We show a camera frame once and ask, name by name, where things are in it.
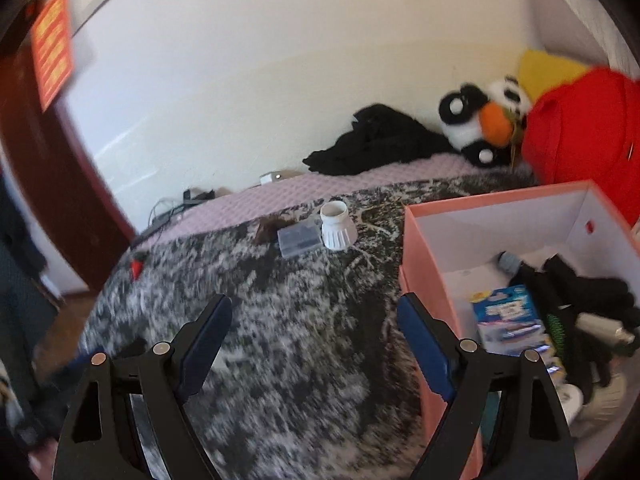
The blue battery pack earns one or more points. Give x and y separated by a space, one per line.
508 324

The small red cone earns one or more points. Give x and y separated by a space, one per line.
136 268

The white plastic jar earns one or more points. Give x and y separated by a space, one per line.
338 230

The black white patterned tablecloth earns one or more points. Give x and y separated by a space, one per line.
314 380

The black nike sock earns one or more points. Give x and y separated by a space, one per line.
559 296

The clear plastic case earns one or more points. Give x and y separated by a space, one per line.
298 239

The brown hair clump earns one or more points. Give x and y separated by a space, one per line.
268 228

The black clothes pile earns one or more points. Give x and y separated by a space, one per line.
380 136

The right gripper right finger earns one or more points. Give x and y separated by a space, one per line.
502 417

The yellow pillow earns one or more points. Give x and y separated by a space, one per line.
540 72

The white charger adapter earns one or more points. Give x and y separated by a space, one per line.
274 176

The pink cardboard box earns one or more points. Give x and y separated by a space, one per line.
451 251

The red backpack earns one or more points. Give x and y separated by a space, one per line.
589 130

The red paper notice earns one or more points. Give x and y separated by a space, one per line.
52 51

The panda plush toy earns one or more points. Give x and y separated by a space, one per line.
486 126

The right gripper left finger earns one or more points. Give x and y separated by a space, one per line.
100 439

